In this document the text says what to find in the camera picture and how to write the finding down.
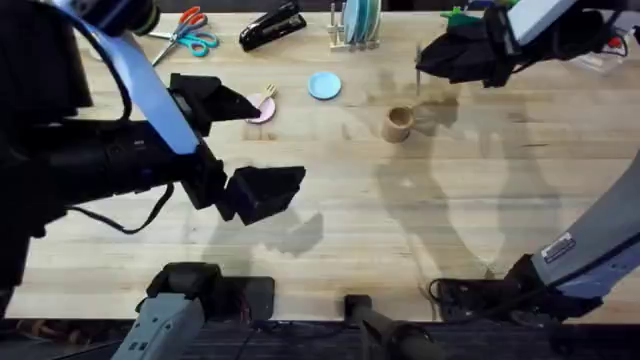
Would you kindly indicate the pale blue plate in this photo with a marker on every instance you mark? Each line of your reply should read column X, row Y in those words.
column 351, row 20

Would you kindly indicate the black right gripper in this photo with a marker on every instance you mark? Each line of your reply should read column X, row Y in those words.
column 517, row 52

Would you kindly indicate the small round blue plate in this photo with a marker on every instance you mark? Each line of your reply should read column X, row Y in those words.
column 324, row 85

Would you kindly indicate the black stapler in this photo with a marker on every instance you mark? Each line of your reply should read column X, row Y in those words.
column 272, row 25

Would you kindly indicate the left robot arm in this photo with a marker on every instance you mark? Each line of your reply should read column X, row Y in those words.
column 150, row 95

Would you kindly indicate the black rail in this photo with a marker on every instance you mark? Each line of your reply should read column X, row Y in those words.
column 310, row 342

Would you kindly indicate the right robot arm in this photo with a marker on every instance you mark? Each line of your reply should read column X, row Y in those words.
column 590, row 250

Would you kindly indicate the clear plastic box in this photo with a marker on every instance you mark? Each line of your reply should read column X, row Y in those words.
column 595, row 62

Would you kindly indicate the pale green plate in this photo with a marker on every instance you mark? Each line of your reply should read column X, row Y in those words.
column 376, row 20

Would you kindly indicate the small pink plate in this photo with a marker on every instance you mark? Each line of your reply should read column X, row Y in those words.
column 266, row 111

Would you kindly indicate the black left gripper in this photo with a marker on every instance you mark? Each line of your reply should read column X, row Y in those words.
column 205, row 175

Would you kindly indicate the teal plate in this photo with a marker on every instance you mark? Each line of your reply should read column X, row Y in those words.
column 365, row 20

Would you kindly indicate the wooden peg rack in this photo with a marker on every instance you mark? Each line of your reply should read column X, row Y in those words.
column 336, row 40

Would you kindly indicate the green toy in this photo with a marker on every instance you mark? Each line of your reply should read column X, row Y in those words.
column 460, row 19

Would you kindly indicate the wooden fork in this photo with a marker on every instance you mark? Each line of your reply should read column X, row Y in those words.
column 270, row 91

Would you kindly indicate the wooden cup container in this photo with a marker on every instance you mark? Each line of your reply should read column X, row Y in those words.
column 397, row 127

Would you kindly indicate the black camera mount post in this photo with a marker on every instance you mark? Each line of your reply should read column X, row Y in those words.
column 380, row 325

